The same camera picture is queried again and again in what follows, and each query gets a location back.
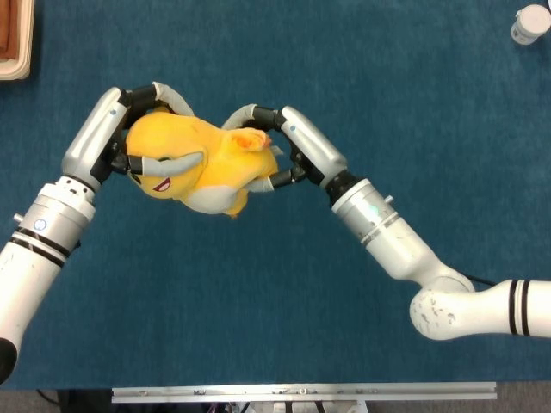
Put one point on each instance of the yellow plush dinosaur toy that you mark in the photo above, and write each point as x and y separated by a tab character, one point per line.
224	168

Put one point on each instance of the aluminium rail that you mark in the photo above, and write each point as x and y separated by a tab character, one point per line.
301	392

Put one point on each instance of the white plastic jar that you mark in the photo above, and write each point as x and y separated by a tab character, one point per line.
530	23

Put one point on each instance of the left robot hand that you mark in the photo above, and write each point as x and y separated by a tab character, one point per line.
92	137

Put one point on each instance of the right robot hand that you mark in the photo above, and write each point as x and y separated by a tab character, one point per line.
314	144

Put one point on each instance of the light wooden tray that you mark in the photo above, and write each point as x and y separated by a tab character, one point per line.
26	43

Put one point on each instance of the blue carpet mat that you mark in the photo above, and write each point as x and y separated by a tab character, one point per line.
280	301

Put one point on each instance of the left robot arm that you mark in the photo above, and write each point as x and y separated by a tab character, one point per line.
39	249

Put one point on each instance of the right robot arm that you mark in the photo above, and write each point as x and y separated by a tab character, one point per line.
400	249

